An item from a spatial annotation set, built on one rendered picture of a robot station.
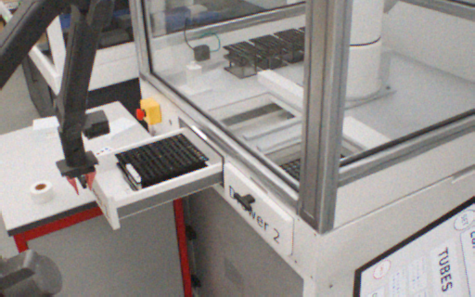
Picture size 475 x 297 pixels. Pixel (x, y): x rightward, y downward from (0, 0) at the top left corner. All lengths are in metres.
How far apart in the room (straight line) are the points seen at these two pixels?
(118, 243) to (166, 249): 0.20
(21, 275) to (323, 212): 0.63
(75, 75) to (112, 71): 1.12
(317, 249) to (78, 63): 0.64
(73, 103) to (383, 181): 0.70
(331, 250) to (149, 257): 0.83
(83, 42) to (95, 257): 0.90
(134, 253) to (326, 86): 1.06
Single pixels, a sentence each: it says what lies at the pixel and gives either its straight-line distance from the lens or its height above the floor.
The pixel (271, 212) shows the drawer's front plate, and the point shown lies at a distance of 1.22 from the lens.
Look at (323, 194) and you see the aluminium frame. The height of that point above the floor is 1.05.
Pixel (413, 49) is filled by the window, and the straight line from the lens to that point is 1.09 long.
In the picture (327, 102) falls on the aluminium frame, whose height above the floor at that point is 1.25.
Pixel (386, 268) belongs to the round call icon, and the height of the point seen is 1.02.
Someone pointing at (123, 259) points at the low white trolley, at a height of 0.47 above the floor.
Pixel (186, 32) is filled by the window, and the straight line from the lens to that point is 1.45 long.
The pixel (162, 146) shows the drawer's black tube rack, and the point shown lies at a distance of 1.54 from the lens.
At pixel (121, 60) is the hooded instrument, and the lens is 2.22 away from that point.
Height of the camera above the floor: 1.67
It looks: 32 degrees down
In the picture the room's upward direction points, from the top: 6 degrees counter-clockwise
